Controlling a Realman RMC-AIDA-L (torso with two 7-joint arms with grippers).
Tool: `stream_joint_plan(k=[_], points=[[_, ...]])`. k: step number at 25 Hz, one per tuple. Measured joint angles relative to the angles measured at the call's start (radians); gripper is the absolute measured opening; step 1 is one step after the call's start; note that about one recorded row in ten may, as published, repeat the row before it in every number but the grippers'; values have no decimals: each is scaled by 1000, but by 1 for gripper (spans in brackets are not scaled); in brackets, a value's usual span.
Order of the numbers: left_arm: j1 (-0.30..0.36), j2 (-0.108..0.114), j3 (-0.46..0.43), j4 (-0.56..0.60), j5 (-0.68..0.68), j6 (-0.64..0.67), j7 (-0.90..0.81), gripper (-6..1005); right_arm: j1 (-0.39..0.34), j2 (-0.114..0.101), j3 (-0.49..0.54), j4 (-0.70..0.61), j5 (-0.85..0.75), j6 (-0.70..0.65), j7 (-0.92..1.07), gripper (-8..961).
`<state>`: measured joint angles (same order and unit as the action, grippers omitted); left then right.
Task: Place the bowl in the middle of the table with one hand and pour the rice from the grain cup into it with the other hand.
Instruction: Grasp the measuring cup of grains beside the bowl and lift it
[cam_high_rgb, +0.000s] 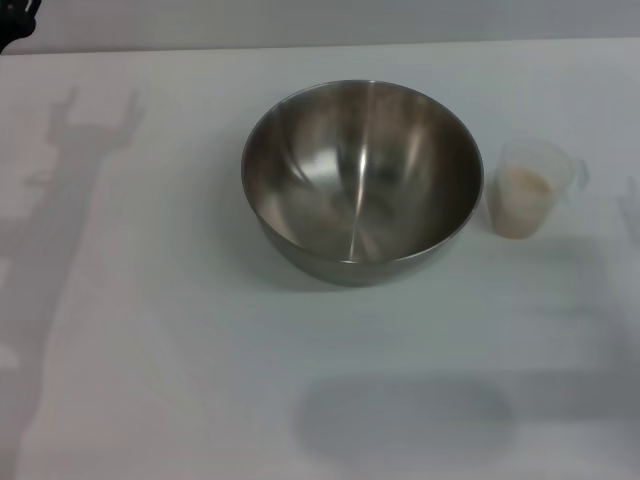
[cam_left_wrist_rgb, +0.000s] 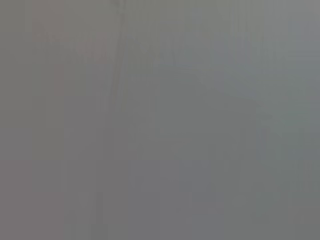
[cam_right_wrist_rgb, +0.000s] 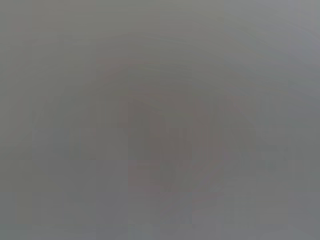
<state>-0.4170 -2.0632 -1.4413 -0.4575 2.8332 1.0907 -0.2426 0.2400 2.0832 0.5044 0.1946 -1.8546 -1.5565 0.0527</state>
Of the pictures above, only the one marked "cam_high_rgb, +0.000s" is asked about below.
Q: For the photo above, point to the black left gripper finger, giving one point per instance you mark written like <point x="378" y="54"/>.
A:
<point x="12" y="20"/>

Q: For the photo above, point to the stainless steel mixing bowl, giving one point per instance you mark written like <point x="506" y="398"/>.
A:
<point x="360" y="190"/>

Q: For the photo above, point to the white rice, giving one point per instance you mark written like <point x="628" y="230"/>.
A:
<point x="520" y="200"/>

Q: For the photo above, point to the clear plastic measuring cup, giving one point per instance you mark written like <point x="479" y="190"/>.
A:
<point x="560" y="165"/>

